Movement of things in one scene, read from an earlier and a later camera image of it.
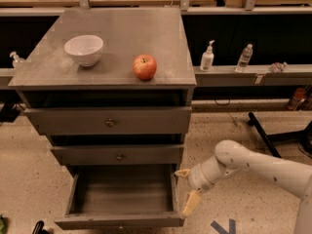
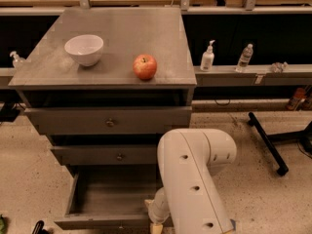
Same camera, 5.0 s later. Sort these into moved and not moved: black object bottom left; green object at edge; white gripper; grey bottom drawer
Moved: white gripper
Not moved: green object at edge; grey bottom drawer; black object bottom left
